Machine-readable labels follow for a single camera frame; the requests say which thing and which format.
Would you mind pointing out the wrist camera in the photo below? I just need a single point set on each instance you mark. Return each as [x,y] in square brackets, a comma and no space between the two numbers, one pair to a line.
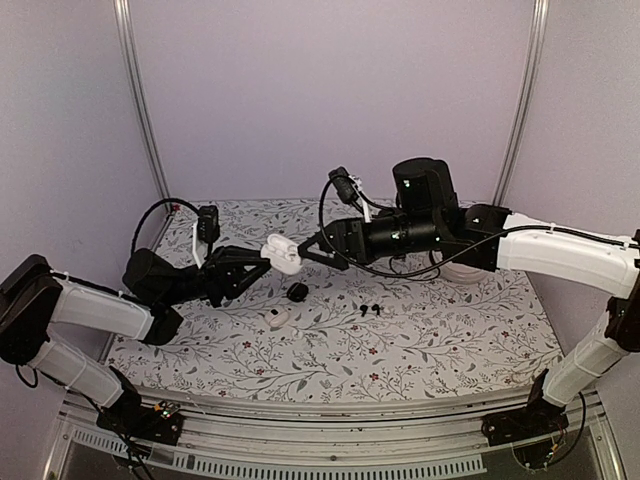
[205,232]
[349,190]

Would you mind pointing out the left aluminium frame post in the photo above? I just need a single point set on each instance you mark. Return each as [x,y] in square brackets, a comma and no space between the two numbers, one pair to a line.
[125,30]

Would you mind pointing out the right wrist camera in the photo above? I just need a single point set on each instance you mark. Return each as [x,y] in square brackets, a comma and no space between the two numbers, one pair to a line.
[349,190]

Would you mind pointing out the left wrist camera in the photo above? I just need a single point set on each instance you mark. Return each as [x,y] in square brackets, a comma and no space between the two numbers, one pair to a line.
[205,232]

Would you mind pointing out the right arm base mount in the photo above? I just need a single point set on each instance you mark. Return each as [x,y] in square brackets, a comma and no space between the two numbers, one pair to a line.
[518,424]

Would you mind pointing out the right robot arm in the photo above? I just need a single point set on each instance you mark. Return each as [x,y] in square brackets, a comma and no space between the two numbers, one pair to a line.
[494,238]

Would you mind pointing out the aluminium frame post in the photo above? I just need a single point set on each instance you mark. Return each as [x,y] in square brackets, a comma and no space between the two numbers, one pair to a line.
[534,53]
[125,30]

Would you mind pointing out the beige plate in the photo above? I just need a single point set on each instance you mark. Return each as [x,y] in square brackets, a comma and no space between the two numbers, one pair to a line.
[461,274]

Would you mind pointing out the aluminium front rail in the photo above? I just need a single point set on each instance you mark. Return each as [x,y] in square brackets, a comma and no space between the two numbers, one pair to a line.
[415,439]

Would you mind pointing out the right aluminium frame post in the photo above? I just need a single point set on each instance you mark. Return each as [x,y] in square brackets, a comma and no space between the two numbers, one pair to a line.
[534,53]

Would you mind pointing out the floral table cloth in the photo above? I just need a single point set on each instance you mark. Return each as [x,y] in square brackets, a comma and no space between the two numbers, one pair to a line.
[443,340]

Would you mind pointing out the cream earbud case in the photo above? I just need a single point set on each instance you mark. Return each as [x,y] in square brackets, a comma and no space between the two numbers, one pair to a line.
[276,318]

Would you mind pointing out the black earbud case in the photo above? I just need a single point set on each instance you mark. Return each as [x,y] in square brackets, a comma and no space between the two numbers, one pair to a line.
[297,292]

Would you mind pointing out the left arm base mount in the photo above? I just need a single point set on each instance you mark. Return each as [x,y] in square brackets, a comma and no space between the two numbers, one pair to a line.
[131,419]

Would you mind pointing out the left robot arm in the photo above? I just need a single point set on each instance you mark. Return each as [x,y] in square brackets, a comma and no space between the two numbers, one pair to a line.
[34,297]

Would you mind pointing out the white earbud case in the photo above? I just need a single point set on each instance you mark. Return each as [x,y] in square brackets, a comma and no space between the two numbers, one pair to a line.
[282,254]

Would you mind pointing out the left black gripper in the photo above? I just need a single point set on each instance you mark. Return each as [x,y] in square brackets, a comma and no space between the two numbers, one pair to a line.
[206,273]

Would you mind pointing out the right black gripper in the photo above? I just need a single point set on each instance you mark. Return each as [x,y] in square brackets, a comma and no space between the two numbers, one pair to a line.
[317,257]

